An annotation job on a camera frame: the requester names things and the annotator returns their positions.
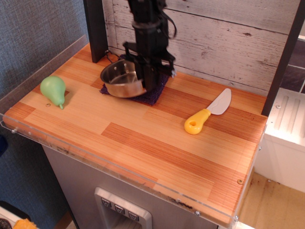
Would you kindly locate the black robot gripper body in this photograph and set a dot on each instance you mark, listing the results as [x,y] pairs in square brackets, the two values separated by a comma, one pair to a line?
[150,48]

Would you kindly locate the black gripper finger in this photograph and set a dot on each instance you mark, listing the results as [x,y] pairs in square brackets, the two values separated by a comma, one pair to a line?
[139,68]
[151,77]

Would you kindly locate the stainless steel pan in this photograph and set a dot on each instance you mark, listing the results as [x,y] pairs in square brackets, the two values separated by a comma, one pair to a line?
[120,80]

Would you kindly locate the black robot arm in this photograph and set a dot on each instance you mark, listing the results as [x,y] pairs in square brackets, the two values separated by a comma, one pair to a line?
[145,11]

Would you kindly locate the purple towel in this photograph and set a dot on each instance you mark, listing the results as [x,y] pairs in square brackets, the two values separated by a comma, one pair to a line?
[152,97]

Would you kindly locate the green toy pear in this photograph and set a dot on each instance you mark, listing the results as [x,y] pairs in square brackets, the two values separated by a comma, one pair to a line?
[53,87]

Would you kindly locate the silver toy fridge cabinet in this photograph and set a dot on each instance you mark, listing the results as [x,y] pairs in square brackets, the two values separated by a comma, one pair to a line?
[79,181]

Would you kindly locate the toy ice dispenser panel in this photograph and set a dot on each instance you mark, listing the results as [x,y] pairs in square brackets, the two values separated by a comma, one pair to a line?
[120,210]

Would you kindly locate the orange object bottom left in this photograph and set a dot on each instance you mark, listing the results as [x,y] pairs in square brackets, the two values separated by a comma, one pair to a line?
[24,224]

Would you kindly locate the yellow handled toy knife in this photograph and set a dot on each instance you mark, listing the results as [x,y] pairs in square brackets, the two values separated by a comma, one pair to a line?
[194,124]

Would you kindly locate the dark right vertical post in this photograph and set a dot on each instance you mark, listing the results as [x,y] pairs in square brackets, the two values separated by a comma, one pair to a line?
[285,58]

